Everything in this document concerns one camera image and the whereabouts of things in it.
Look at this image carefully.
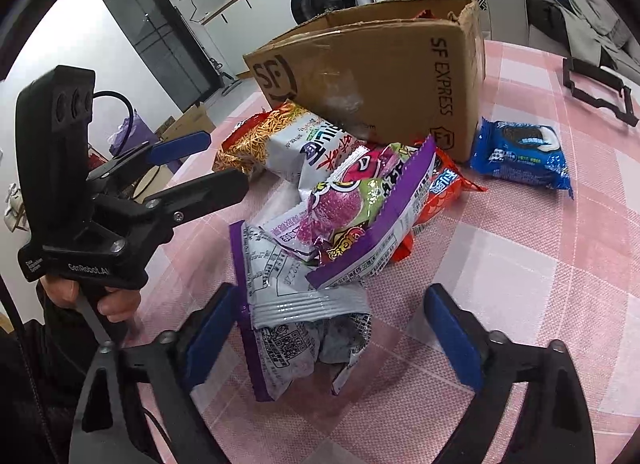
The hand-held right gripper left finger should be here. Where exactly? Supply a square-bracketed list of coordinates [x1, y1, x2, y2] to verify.
[67, 283, 241, 464]

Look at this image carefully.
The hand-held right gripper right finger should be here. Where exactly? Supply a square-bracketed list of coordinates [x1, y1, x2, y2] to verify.
[424, 283, 598, 464]

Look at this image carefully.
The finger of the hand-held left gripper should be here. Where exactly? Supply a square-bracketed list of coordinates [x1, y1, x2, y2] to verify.
[87, 131, 212, 182]
[132, 167, 250, 240]

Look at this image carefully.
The grey purple-edged snack bag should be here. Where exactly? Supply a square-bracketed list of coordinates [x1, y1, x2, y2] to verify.
[229, 221, 373, 402]

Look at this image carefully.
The orange white noodle snack bag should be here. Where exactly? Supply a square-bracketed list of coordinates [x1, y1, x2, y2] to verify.
[214, 100, 368, 185]

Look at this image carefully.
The purple candy bag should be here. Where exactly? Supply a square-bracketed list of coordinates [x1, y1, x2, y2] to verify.
[260, 134, 438, 290]

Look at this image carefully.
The red chip bag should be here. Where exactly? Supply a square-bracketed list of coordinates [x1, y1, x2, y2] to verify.
[390, 144, 488, 265]

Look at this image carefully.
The brown cardboard box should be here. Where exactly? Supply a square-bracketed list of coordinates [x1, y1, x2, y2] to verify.
[243, 0, 487, 165]

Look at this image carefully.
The blue cookie packet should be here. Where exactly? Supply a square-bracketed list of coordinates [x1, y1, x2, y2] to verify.
[470, 117, 575, 201]

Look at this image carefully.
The person's left forearm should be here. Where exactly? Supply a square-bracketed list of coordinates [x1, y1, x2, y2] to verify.
[0, 289, 88, 464]

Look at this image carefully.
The person's left hand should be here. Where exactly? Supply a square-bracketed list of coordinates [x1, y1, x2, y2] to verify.
[37, 274, 143, 325]

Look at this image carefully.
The small cardboard floor box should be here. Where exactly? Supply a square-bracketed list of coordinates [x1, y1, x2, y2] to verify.
[155, 103, 217, 145]

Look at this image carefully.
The purple plastic bag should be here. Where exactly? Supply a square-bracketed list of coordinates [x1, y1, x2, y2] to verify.
[109, 111, 146, 155]

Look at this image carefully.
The stick mop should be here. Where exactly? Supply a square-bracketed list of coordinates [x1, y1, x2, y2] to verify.
[210, 59, 238, 95]

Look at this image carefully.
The pink checked tablecloth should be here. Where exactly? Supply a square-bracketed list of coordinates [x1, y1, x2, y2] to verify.
[125, 39, 640, 464]

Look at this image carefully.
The dark glass door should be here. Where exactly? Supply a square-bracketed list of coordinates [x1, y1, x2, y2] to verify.
[95, 0, 221, 112]

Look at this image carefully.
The white counter cabinet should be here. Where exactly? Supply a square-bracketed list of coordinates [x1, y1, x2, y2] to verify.
[200, 0, 301, 75]

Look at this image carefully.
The black garment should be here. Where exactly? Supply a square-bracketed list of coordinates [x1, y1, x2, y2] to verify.
[525, 0, 576, 45]

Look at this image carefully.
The grey garment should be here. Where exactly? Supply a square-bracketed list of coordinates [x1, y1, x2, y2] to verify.
[565, 0, 636, 60]

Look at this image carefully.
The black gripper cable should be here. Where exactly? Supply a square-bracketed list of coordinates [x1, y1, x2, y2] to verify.
[92, 90, 137, 145]

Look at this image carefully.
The black plastic frame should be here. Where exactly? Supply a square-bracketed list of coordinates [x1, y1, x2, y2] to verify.
[562, 56, 640, 127]

